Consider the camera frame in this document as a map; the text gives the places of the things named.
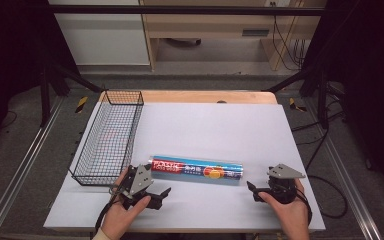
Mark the wooden table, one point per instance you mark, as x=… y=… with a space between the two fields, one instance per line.
x=193 y=96

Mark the white table mat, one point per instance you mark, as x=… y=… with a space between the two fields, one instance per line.
x=220 y=133

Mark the black horizontal frame bar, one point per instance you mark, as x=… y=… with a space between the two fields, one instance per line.
x=180 y=10

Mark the aluminium floor rail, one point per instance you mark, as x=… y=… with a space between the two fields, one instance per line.
x=350 y=186
x=16 y=173

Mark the blue plastic wrap roll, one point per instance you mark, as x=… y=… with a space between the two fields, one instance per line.
x=196 y=170

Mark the person's right hand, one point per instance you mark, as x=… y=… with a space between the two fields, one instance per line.
x=290 y=215

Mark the black curtain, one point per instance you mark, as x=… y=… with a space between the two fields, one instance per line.
x=370 y=66
x=10 y=50

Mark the person's left hand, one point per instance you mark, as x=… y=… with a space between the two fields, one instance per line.
x=120 y=213

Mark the black metal stand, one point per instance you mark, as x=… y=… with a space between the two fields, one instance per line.
x=323 y=100
x=45 y=100

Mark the light wooden desk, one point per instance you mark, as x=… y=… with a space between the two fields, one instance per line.
x=213 y=21

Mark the white cabinet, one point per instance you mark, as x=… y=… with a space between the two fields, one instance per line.
x=103 y=36

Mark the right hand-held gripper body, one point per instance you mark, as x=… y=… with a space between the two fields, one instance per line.
x=284 y=186

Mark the yellow black floor tape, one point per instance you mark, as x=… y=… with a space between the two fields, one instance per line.
x=295 y=105
x=81 y=104

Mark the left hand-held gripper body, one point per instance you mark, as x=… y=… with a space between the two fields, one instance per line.
x=139 y=178

